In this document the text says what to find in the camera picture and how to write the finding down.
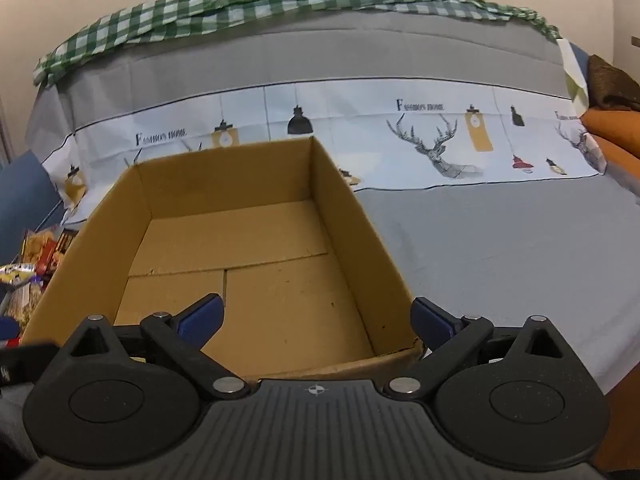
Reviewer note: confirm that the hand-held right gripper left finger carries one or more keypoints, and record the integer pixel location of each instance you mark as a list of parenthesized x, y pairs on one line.
[(205, 317)]

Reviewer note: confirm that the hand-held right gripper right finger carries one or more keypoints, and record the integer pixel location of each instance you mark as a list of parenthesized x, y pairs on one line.
[(430, 322)]

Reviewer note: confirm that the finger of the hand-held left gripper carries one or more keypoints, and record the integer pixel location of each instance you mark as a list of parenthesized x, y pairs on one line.
[(7, 329), (27, 362)]

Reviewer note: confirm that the pile of snack packets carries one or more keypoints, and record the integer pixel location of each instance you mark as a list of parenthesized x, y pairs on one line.
[(40, 255)]

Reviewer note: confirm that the brown cardboard box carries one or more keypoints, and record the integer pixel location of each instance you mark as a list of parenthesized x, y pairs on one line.
[(250, 240)]

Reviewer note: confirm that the blue sofa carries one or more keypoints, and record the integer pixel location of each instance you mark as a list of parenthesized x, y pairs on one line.
[(25, 195)]

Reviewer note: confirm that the orange pillow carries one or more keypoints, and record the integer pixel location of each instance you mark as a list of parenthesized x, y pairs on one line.
[(617, 130)]

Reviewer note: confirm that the green checked cloth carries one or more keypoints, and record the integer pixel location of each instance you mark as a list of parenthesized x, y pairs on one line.
[(150, 25)]

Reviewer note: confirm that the brown cloth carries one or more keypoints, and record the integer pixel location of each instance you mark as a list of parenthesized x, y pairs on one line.
[(612, 82)]

